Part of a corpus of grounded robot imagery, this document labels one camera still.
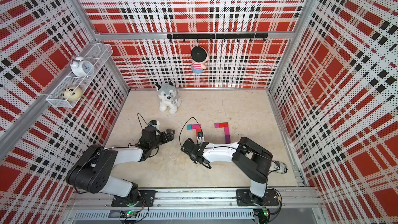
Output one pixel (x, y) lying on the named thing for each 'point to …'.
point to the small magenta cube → (216, 125)
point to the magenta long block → (195, 126)
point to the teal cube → (189, 127)
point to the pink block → (227, 130)
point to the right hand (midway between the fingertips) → (202, 151)
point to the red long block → (198, 130)
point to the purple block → (227, 139)
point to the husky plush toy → (169, 97)
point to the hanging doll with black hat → (199, 58)
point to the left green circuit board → (131, 213)
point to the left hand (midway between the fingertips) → (172, 132)
